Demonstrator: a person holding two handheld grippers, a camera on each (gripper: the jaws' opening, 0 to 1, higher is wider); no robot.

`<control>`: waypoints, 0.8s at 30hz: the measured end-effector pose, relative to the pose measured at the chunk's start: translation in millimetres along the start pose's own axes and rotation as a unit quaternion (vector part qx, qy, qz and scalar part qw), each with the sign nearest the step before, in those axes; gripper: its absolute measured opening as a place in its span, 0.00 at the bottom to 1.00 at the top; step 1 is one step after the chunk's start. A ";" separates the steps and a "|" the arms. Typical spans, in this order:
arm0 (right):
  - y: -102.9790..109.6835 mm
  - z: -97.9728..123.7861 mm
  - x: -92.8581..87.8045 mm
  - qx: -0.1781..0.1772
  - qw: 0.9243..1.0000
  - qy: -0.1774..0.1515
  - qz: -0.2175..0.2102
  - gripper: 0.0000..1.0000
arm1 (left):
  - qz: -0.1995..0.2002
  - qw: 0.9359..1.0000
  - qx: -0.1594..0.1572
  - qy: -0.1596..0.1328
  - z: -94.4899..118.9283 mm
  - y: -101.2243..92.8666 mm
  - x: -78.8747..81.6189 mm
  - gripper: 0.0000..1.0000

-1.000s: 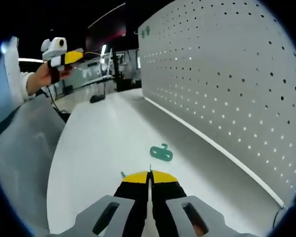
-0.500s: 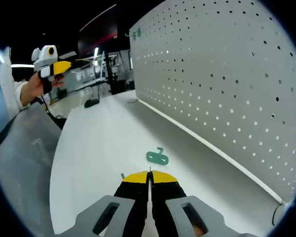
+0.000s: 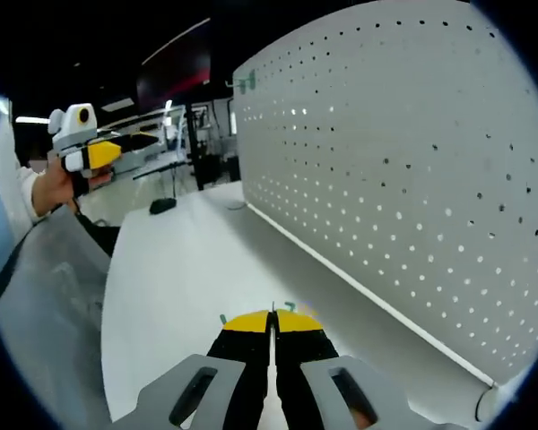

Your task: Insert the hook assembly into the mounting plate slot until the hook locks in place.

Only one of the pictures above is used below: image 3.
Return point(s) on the person's left hand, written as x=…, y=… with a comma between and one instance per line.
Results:
x=51, y=188

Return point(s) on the black cabinet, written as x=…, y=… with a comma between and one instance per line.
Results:
x=228, y=169

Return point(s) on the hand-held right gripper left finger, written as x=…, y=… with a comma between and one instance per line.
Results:
x=233, y=358

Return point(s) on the black computer mouse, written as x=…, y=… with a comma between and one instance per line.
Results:
x=162, y=206

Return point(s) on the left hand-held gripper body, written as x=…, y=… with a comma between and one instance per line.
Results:
x=72, y=130

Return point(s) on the green hook assembly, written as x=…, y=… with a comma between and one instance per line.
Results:
x=223, y=319
x=250, y=79

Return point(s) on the grey mesh office chair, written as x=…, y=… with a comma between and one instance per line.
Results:
x=49, y=313

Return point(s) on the long ceiling light strip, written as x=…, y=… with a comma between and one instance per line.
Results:
x=31, y=119

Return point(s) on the white perforated mounting plate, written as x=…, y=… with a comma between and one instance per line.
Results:
x=385, y=157

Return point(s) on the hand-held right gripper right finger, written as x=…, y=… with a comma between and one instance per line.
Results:
x=305, y=358

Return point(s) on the black hanging screen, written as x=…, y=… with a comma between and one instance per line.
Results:
x=175, y=67

